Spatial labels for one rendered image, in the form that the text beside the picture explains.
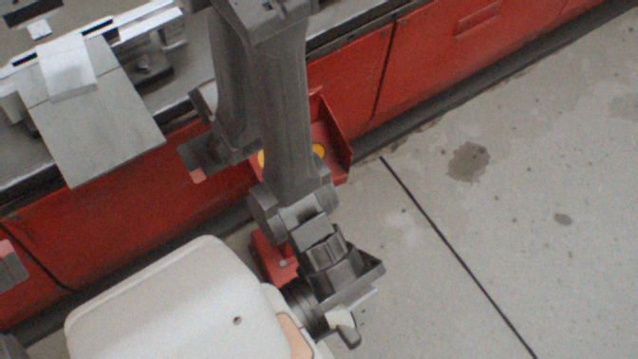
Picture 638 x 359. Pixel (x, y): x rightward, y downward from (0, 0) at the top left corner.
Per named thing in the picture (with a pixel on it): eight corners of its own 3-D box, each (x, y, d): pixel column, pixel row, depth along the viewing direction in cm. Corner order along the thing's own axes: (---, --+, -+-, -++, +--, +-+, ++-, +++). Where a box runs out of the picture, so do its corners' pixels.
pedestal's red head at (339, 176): (266, 216, 155) (265, 182, 139) (238, 157, 161) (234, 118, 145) (347, 182, 159) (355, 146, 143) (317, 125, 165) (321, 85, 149)
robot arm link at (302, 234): (305, 262, 91) (339, 241, 93) (272, 195, 88) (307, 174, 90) (282, 247, 100) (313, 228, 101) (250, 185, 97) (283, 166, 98)
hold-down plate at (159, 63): (35, 141, 136) (29, 133, 133) (24, 120, 138) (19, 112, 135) (175, 74, 144) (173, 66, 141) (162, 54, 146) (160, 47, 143)
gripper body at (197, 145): (187, 142, 115) (193, 139, 108) (240, 114, 118) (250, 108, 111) (206, 178, 116) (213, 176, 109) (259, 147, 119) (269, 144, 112)
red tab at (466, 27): (457, 42, 191) (462, 26, 185) (452, 36, 192) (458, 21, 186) (499, 19, 195) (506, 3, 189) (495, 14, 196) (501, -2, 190)
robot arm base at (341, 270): (314, 320, 91) (388, 271, 94) (287, 268, 88) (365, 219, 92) (291, 301, 98) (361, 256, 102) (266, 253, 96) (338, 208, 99)
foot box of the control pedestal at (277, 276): (279, 317, 212) (279, 308, 201) (247, 246, 221) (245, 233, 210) (339, 291, 216) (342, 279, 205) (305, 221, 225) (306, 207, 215)
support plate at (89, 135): (71, 191, 120) (69, 189, 119) (10, 78, 128) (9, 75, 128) (167, 142, 125) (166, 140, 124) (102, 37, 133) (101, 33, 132)
